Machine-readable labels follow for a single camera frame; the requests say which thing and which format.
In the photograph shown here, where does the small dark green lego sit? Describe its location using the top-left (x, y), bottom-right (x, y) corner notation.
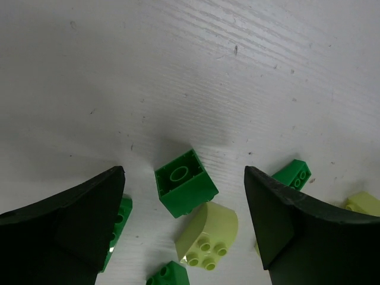
top-left (272, 159), bottom-right (311, 191)

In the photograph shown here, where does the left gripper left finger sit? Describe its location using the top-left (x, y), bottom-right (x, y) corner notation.
top-left (1, 166), bottom-right (125, 284)

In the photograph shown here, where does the light green lego middle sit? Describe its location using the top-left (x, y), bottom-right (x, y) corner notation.
top-left (344, 191), bottom-right (380, 217)

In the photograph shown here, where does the light green lego left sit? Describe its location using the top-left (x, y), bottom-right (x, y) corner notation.
top-left (175, 202), bottom-right (238, 271)

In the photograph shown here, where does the green square lego brick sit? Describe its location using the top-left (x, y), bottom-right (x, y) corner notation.
top-left (154, 149), bottom-right (219, 219)

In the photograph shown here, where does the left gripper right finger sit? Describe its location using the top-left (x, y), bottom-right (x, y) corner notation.
top-left (244, 166), bottom-right (379, 284)

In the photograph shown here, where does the green lego plate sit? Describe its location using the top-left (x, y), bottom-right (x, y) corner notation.
top-left (100, 194), bottom-right (133, 273)

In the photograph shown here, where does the light green lego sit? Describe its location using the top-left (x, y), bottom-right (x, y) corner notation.
top-left (344, 191), bottom-right (380, 217)
top-left (175, 202), bottom-right (238, 271)

